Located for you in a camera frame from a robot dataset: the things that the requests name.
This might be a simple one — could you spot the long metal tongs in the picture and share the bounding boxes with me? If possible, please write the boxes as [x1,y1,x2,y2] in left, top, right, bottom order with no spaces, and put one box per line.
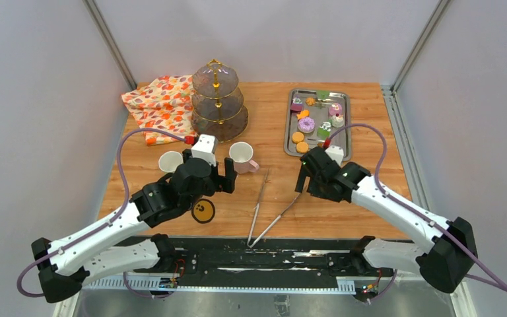
[246,168,303,249]

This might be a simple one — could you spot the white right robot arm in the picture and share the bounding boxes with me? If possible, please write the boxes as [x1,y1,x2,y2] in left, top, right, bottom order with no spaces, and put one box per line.
[295,147,477,293]

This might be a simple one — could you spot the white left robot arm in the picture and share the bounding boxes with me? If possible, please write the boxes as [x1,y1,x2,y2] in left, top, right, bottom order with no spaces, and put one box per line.
[31,150,237,303]

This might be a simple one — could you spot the white cup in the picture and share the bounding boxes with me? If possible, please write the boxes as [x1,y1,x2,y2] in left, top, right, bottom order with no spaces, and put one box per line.
[158,151,183,173]

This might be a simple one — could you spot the orange round biscuit lower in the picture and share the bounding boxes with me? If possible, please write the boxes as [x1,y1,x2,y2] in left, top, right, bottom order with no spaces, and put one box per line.
[296,141,310,154]

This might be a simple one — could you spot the orange round biscuit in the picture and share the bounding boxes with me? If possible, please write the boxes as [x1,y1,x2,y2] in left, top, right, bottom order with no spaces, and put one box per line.
[290,131,305,144]
[296,141,310,154]

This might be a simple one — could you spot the pink mug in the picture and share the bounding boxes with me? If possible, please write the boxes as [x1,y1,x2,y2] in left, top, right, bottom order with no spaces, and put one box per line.
[229,141,259,174]

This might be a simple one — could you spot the orange round biscuit upper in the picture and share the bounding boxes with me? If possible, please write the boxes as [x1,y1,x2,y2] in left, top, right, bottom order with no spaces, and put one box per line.
[290,131,305,144]

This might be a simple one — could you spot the green square cake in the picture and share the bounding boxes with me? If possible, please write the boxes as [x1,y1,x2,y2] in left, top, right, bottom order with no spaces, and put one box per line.
[317,121,332,139]

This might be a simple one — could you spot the purple frosted donut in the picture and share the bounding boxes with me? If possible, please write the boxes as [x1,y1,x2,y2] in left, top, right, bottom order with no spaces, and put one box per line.
[297,116,316,133]

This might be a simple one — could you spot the three-tier glass cake stand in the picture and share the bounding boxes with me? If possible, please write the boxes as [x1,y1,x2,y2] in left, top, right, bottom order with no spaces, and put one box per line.
[191,59,249,142]

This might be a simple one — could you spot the floral orange cloth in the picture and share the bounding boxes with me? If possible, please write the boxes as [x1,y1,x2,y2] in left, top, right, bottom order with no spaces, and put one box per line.
[121,75,197,146]

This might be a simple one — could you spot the metal serving tray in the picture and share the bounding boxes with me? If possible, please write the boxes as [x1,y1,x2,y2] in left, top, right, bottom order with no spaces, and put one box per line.
[283,88,352,162]

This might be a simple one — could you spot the white cream cupcake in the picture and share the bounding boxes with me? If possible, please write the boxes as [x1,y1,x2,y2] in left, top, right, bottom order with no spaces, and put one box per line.
[330,114,345,128]

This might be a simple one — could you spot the magenta square cake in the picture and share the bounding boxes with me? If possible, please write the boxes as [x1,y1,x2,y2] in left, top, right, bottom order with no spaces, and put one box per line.
[290,98,304,112]

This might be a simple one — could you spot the small orange flower cookie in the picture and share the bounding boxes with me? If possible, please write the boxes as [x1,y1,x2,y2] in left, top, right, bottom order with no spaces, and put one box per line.
[305,97,316,106]

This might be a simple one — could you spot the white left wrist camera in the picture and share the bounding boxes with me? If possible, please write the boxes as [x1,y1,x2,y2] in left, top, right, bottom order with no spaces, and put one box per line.
[191,134,218,166]

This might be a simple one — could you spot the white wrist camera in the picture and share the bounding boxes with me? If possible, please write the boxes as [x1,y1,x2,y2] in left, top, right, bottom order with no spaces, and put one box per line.
[191,134,218,166]
[325,145,345,166]

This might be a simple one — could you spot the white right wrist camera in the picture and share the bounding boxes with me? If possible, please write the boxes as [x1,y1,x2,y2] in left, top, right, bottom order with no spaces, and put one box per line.
[325,145,345,166]

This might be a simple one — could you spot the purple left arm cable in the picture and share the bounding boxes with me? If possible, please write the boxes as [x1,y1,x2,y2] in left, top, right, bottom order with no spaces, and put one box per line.
[16,127,195,299]

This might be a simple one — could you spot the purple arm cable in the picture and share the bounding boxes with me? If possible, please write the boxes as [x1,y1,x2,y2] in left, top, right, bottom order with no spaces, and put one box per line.
[16,127,195,299]
[322,123,507,304]

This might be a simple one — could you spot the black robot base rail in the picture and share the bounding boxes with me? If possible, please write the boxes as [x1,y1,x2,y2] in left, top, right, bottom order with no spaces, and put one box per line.
[169,236,393,289]

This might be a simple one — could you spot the aluminium frame post right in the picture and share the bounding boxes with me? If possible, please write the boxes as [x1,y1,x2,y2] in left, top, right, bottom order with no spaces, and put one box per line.
[390,0,452,94]

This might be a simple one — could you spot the aluminium frame post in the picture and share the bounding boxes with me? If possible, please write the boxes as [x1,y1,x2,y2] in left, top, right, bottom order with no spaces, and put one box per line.
[390,0,452,94]
[82,0,137,89]

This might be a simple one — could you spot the white slotted cable duct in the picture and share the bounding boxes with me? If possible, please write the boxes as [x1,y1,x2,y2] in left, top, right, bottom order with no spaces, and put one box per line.
[83,275,357,295]

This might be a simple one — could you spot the aluminium frame post left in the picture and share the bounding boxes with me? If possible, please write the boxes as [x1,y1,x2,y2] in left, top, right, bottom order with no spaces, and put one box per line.
[82,0,137,89]

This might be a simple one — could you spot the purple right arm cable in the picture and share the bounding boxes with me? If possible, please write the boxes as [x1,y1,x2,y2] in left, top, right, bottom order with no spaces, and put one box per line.
[322,123,507,304]

